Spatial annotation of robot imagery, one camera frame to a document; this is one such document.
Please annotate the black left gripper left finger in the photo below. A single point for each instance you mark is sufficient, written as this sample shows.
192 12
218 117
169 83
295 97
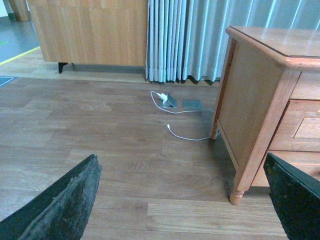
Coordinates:
60 212

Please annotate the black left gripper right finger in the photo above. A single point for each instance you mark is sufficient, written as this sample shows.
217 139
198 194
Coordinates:
295 196

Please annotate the wooden nightstand dresser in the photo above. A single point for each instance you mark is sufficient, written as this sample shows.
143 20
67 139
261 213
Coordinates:
264 68

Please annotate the closed metal floor plate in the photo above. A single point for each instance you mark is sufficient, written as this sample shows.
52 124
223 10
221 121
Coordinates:
192 104

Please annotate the white charger plug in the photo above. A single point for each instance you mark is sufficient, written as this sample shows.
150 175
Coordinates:
162 96

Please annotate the open metal floor socket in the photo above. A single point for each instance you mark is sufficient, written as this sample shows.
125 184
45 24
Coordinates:
170 103

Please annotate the light wood cabinet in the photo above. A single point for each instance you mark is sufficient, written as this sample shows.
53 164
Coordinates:
91 32

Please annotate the grey pleated curtain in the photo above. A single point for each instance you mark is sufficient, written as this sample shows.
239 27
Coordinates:
187 38

